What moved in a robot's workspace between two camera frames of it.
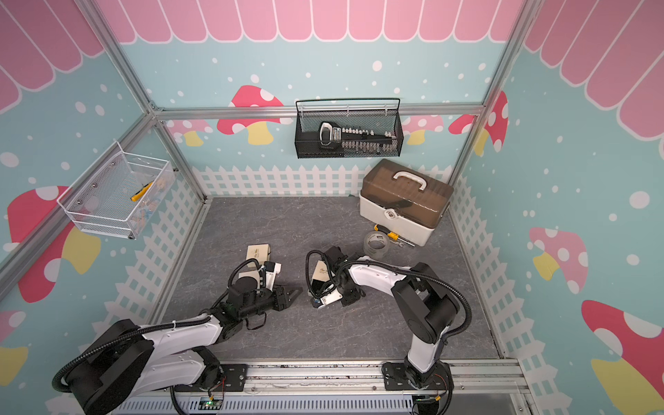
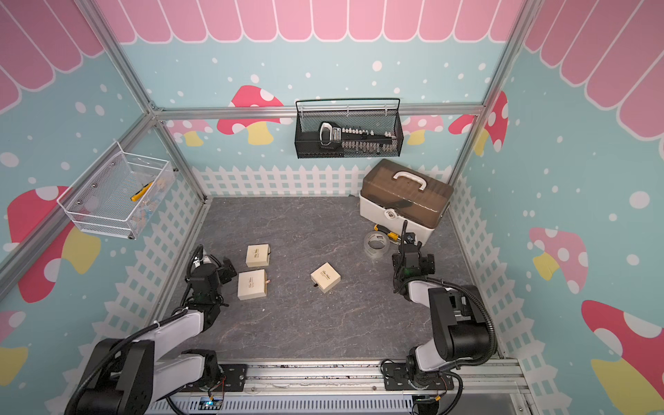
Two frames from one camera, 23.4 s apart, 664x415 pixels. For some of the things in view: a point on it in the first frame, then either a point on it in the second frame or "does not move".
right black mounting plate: (394, 378) does not move
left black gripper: (286, 294) -> (226, 276)
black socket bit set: (356, 141) does not move
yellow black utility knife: (137, 196) does not move
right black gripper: (351, 298) -> (427, 267)
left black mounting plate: (233, 378) does not move
